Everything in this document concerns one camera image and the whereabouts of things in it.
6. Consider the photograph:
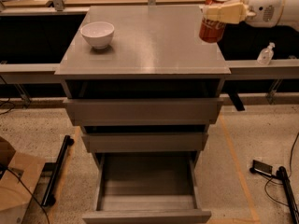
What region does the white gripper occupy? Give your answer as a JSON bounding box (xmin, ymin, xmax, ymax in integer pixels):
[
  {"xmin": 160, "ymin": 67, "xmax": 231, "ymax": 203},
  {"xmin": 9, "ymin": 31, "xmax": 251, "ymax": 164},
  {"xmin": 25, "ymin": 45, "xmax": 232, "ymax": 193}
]
[{"xmin": 202, "ymin": 0, "xmax": 284, "ymax": 27}]

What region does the red coke can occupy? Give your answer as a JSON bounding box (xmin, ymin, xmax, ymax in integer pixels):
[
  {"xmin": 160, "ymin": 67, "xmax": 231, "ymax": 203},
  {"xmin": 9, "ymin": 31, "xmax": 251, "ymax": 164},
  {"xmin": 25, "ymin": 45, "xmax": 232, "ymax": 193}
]
[{"xmin": 199, "ymin": 0, "xmax": 229, "ymax": 43}]

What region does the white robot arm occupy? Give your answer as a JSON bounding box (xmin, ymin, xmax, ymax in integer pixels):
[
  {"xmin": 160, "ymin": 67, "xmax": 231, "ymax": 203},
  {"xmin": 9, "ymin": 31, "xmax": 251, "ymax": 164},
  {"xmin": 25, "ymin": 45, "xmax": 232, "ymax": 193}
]
[{"xmin": 202, "ymin": 0, "xmax": 299, "ymax": 31}]

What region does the grey drawer cabinet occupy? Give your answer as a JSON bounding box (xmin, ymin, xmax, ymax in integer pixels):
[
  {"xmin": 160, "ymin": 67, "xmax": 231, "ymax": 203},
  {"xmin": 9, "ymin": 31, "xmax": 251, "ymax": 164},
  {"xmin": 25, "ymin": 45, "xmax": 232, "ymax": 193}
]
[{"xmin": 54, "ymin": 5, "xmax": 232, "ymax": 166}]

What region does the grey middle drawer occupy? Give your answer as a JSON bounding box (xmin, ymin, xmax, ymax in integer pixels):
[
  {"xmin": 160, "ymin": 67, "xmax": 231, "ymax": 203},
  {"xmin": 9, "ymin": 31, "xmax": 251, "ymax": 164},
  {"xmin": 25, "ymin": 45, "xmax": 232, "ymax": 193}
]
[{"xmin": 82, "ymin": 133, "xmax": 208, "ymax": 153}]

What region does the grey top drawer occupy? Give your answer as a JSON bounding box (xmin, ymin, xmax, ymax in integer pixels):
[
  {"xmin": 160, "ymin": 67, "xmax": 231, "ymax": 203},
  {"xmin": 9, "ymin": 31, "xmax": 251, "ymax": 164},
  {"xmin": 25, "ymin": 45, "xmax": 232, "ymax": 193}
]
[{"xmin": 64, "ymin": 98, "xmax": 222, "ymax": 126}]

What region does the grey open bottom drawer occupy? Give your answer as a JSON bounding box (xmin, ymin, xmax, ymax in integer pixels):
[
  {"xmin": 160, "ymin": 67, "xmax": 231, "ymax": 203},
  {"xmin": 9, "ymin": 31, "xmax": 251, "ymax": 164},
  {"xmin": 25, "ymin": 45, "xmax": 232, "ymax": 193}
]
[{"xmin": 82, "ymin": 152, "xmax": 211, "ymax": 224}]

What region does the clear sanitizer pump bottle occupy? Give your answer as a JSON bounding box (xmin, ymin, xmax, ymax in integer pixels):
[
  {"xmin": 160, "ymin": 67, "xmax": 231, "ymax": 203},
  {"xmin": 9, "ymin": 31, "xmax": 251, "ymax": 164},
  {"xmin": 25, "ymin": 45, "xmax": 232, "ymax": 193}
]
[{"xmin": 257, "ymin": 42, "xmax": 275, "ymax": 65}]

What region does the white ceramic bowl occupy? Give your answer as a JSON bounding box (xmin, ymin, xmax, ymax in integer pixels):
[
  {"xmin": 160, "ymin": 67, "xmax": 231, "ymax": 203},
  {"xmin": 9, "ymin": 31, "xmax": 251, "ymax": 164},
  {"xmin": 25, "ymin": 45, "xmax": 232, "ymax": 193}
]
[{"xmin": 80, "ymin": 21, "xmax": 115, "ymax": 49}]

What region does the small black floor device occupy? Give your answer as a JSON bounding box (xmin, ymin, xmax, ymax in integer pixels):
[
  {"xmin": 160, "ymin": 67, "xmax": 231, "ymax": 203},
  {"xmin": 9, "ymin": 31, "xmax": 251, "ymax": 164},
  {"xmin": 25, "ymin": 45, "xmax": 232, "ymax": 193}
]
[{"xmin": 249, "ymin": 160, "xmax": 273, "ymax": 177}]

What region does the black bar stand right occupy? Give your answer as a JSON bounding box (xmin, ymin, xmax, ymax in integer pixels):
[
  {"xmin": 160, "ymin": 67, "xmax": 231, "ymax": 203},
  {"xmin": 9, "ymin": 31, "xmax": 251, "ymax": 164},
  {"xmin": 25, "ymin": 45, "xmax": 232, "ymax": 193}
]
[{"xmin": 277, "ymin": 166, "xmax": 299, "ymax": 224}]

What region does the black bar stand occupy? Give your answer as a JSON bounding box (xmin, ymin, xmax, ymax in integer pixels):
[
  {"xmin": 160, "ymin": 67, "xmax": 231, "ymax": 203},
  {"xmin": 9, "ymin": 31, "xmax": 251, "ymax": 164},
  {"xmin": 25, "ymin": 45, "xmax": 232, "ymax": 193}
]
[
  {"xmin": 42, "ymin": 135, "xmax": 74, "ymax": 207},
  {"xmin": 277, "ymin": 166, "xmax": 299, "ymax": 224}
]

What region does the black bar stand left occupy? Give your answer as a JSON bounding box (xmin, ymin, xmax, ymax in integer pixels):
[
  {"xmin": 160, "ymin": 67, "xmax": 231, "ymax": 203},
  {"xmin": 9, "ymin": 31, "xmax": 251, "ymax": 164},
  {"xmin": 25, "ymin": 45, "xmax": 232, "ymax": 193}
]
[{"xmin": 42, "ymin": 135, "xmax": 74, "ymax": 207}]

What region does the brown cardboard box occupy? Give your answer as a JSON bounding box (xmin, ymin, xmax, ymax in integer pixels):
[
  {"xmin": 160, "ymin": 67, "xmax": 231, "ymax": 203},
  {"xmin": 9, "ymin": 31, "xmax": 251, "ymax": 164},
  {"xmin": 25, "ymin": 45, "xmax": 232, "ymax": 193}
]
[{"xmin": 0, "ymin": 138, "xmax": 45, "ymax": 224}]

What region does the black floor cable right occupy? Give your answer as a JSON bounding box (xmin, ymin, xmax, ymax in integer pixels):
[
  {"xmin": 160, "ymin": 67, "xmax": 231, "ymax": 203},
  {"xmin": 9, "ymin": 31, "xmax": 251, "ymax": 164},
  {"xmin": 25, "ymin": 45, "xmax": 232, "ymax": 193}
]
[{"xmin": 263, "ymin": 133, "xmax": 299, "ymax": 207}]

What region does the grey metal rail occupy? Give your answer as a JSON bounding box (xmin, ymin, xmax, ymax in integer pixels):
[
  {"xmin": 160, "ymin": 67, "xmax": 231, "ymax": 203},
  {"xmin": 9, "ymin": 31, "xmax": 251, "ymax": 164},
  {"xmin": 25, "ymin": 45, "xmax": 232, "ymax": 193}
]
[{"xmin": 0, "ymin": 59, "xmax": 299, "ymax": 84}]

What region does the black cable on box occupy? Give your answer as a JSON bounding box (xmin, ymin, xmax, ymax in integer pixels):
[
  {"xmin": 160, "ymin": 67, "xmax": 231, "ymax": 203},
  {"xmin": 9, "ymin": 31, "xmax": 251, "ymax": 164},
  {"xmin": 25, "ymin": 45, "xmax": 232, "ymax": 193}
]
[{"xmin": 0, "ymin": 165, "xmax": 50, "ymax": 224}]

